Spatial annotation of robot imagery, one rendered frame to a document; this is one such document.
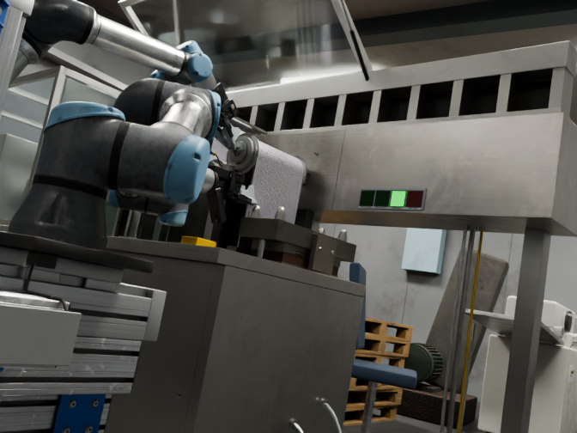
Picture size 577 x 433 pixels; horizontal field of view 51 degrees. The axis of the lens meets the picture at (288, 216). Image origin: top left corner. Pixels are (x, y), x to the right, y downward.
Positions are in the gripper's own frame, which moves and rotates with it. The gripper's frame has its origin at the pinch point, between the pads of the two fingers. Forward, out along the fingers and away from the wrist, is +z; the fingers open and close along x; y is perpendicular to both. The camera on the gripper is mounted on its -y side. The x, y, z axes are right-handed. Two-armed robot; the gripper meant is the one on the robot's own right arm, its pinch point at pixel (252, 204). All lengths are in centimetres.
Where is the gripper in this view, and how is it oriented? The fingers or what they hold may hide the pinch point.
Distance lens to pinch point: 195.4
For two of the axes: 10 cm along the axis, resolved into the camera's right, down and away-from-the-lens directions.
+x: -7.4, -0.3, 6.7
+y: 1.8, -9.7, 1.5
